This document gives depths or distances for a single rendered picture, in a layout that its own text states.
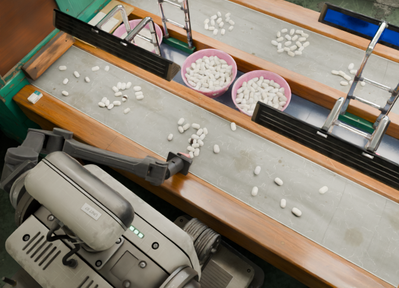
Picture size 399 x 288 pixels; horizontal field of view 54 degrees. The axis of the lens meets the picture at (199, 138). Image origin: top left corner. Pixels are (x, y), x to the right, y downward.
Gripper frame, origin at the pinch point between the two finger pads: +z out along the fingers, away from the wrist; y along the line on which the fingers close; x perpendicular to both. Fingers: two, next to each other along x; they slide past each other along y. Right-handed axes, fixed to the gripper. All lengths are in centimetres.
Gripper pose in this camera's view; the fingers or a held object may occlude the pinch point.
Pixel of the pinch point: (188, 156)
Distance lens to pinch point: 164.0
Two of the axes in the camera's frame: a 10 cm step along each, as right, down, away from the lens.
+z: 4.5, -2.7, 8.5
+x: -2.9, 8.6, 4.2
